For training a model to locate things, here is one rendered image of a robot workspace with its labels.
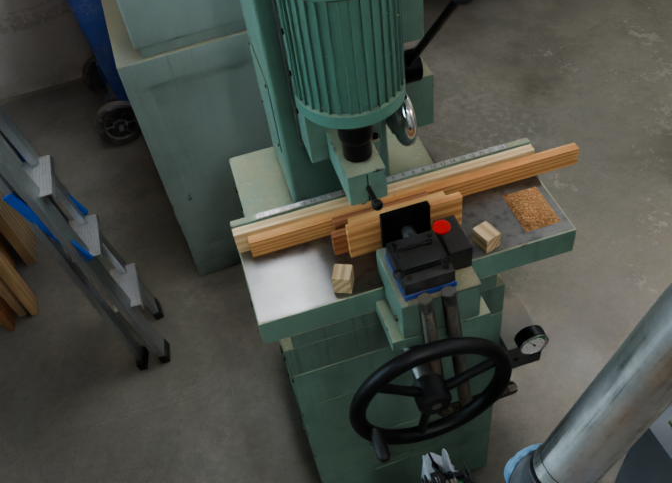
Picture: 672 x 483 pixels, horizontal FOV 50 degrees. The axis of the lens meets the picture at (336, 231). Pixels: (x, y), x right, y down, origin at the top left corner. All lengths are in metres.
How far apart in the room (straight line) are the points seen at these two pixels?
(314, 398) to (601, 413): 0.68
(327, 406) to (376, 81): 0.73
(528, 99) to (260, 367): 1.60
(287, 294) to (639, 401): 0.62
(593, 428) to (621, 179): 1.89
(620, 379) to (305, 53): 0.60
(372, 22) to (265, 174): 0.72
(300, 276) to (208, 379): 1.06
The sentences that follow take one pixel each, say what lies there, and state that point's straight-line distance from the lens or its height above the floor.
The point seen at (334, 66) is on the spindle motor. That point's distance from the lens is 1.03.
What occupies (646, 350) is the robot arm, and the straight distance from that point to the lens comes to 0.90.
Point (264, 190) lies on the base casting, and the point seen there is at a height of 0.80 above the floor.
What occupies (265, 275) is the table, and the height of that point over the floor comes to 0.90.
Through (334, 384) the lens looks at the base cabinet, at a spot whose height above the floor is 0.64.
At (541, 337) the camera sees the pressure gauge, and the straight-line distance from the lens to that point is 1.48.
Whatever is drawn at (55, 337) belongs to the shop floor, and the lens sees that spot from 2.60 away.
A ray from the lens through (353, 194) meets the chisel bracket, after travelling 1.24.
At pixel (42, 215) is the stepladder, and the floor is 0.72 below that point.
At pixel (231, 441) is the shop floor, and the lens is 2.18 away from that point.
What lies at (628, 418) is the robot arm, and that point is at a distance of 0.97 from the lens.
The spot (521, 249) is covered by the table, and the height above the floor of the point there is 0.89.
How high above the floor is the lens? 1.90
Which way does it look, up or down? 47 degrees down
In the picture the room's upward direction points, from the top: 9 degrees counter-clockwise
